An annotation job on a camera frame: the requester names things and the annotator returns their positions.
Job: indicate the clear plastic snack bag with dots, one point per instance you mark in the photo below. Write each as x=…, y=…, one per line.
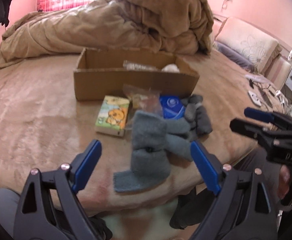
x=147, y=100

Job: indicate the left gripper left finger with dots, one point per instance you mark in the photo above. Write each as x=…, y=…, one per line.
x=36, y=218

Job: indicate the person's right hand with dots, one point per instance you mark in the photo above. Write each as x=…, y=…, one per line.
x=284, y=177

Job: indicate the padded headboard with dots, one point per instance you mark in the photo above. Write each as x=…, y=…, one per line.
x=279, y=69

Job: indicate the grey blue sock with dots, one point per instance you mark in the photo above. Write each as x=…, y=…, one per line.
x=152, y=138

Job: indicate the white sock in box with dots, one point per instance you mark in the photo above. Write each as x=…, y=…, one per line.
x=171, y=68

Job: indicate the cartoon tissue pack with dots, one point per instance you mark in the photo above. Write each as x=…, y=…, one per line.
x=112, y=117

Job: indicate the dark grey sock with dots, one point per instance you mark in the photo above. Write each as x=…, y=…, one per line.
x=197, y=116

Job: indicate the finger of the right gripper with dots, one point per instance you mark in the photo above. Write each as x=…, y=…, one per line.
x=263, y=116
x=251, y=129

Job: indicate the brown bed sheet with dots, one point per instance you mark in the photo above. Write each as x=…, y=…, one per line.
x=43, y=125

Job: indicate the floral cream pillow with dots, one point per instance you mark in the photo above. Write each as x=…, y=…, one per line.
x=255, y=45

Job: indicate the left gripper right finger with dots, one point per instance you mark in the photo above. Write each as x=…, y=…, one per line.
x=241, y=208

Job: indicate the purple grey pillow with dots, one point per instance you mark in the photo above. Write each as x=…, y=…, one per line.
x=234, y=56

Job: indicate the clear bag in box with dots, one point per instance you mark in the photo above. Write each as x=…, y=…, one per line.
x=138, y=66

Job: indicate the blue tissue pack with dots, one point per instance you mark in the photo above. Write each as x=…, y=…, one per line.
x=172, y=107

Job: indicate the tan fleece blanket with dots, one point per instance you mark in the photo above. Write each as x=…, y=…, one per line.
x=175, y=26

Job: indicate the brown cardboard box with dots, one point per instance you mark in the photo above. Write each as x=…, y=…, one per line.
x=100, y=73

